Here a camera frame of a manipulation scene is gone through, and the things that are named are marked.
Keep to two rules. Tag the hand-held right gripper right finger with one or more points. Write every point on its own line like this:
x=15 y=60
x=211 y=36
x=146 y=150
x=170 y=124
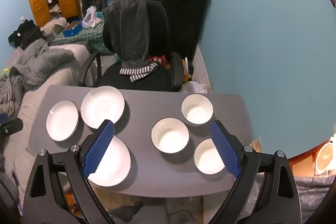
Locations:
x=225 y=150

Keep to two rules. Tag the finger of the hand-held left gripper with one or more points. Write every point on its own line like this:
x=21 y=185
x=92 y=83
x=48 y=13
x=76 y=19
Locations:
x=11 y=128

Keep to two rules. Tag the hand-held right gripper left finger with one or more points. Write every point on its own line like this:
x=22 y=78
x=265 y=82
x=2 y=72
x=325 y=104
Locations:
x=98 y=150

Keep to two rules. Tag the white ribbed bowl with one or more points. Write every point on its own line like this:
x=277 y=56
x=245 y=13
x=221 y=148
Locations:
x=197 y=109
x=170 y=134
x=207 y=158

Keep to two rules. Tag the white plate with dark rim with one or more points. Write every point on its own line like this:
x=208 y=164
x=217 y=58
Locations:
x=115 y=161
x=62 y=120
x=102 y=106

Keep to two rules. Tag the white crumpled cloth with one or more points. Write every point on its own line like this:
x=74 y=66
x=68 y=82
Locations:
x=195 y=87

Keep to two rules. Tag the wooden furniture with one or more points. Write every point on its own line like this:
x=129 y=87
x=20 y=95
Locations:
x=302 y=163

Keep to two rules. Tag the grey plastic sheet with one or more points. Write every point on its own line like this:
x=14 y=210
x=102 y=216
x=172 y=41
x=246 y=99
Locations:
x=312 y=192

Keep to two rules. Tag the black clothes pile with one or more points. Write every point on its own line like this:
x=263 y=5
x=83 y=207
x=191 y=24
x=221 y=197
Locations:
x=26 y=32

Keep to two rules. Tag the round white device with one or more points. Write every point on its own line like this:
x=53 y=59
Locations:
x=325 y=158

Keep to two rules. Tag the red striped cloth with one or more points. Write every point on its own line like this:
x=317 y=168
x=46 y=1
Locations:
x=158 y=59

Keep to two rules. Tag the pale clothes pile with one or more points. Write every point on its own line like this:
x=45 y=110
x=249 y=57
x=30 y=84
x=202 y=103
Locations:
x=55 y=24

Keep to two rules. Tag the blue box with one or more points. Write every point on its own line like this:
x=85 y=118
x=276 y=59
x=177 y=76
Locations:
x=72 y=31

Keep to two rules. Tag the green checked cloth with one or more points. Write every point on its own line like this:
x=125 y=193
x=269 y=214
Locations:
x=89 y=35

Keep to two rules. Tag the grey hoodie with striped cuffs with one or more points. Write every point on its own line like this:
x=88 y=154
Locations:
x=128 y=29

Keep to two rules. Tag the white plastic bag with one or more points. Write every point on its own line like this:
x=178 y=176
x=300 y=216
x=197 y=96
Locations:
x=90 y=18

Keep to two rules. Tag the black office chair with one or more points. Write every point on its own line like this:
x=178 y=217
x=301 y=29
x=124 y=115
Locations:
x=157 y=19

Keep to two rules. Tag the black hanging coats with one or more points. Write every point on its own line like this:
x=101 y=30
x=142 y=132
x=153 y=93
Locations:
x=178 y=3

